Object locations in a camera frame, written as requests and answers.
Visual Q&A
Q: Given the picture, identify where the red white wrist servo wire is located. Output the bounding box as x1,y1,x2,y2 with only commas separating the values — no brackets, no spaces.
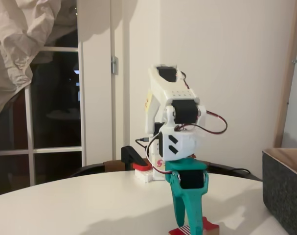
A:
176,109,228,136

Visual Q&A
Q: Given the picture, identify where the white glass door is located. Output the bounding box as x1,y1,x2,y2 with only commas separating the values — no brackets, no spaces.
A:
0,0,112,198

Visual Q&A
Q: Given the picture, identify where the black power cable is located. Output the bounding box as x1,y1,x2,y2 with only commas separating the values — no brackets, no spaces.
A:
208,165,262,182

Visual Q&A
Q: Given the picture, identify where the silver door hinge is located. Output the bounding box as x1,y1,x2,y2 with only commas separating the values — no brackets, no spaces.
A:
111,55,119,75

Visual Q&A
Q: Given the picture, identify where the grey felt box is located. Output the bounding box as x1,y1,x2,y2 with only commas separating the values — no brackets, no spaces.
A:
262,147,297,235

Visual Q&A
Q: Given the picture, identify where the black USB cable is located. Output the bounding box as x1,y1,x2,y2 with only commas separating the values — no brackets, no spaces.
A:
135,137,152,150

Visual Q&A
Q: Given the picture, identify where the beige crumpled curtain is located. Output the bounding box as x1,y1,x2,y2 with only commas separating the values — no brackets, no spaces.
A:
0,0,78,128

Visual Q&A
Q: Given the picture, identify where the dark brown wooden chair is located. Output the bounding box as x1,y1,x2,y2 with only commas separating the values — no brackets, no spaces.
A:
69,159,263,182

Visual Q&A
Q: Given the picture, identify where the light wooden frame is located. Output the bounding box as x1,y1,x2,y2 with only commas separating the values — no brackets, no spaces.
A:
272,0,297,149

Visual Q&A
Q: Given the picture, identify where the wooden block with red stripes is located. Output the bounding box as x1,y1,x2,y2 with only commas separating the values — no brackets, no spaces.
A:
168,216,221,235

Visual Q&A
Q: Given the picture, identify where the red white base servo wire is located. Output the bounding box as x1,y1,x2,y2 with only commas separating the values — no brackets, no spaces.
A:
145,131,164,170

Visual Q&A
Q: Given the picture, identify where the black clamp slanted handle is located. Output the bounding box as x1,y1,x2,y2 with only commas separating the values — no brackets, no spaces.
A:
121,145,153,172

